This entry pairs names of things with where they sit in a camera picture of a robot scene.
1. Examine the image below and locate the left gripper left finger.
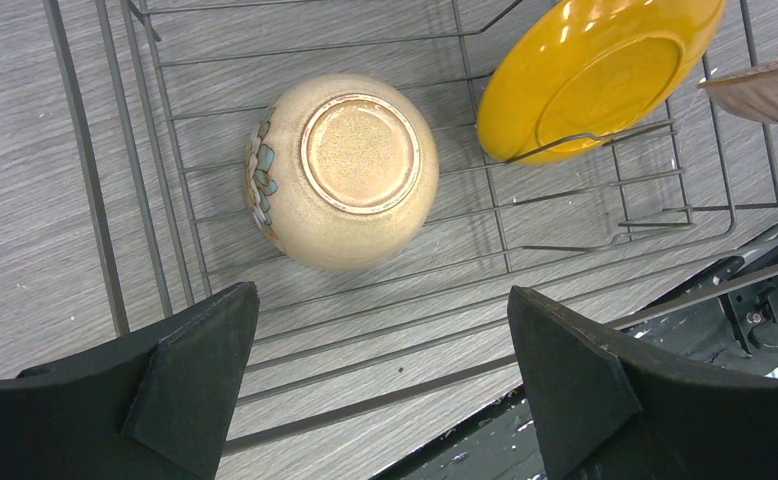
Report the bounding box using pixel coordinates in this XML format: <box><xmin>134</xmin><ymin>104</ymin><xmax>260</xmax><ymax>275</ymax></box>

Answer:
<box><xmin>0</xmin><ymin>282</ymin><xmax>259</xmax><ymax>479</ymax></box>

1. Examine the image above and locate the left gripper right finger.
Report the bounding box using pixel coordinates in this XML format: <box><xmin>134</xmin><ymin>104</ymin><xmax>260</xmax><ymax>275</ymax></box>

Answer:
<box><xmin>507</xmin><ymin>286</ymin><xmax>778</xmax><ymax>479</ymax></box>

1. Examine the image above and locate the amber glass bowl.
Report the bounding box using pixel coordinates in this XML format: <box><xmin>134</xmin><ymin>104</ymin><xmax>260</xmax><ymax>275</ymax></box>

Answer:
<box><xmin>698</xmin><ymin>60</ymin><xmax>778</xmax><ymax>124</ymax></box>

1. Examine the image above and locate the beige floral bowl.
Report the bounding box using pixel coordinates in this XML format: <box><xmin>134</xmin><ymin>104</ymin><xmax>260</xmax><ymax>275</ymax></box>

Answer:
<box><xmin>243</xmin><ymin>73</ymin><xmax>440</xmax><ymax>272</ymax></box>

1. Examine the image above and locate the yellow plate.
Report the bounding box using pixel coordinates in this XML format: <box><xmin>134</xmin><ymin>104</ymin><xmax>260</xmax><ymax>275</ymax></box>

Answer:
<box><xmin>476</xmin><ymin>1</ymin><xmax>725</xmax><ymax>164</ymax></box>

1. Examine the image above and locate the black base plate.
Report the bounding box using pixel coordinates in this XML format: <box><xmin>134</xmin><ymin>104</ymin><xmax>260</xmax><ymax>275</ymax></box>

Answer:
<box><xmin>381</xmin><ymin>246</ymin><xmax>778</xmax><ymax>479</ymax></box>

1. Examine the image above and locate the black wire dish rack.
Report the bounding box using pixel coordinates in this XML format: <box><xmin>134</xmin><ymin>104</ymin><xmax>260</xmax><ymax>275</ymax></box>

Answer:
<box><xmin>46</xmin><ymin>1</ymin><xmax>778</xmax><ymax>458</ymax></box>

